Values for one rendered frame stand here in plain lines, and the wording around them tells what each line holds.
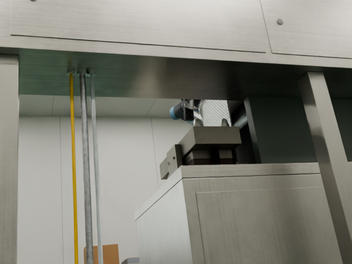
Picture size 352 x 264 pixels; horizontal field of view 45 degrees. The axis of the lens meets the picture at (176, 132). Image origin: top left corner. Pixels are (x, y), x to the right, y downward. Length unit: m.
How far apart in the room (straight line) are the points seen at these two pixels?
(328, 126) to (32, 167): 4.33
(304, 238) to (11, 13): 1.04
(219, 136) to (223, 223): 0.28
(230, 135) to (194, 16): 0.39
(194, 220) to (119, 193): 4.09
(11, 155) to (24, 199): 4.19
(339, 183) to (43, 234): 4.19
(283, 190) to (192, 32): 0.57
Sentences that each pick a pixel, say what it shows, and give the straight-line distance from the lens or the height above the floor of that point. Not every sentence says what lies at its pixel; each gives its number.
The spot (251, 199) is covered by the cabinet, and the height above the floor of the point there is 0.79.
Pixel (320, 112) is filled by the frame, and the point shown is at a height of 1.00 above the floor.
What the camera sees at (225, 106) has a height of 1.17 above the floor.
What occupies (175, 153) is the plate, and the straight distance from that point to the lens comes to 1.45.
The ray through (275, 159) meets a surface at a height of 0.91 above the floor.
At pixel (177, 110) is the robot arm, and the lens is 2.36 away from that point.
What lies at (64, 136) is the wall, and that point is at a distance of 5.46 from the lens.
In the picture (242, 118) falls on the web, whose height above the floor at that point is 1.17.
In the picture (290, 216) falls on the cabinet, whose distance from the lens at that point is 1.39.
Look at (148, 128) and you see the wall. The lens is 5.68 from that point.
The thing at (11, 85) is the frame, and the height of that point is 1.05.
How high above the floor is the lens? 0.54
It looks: 21 degrees up
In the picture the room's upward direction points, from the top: 7 degrees counter-clockwise
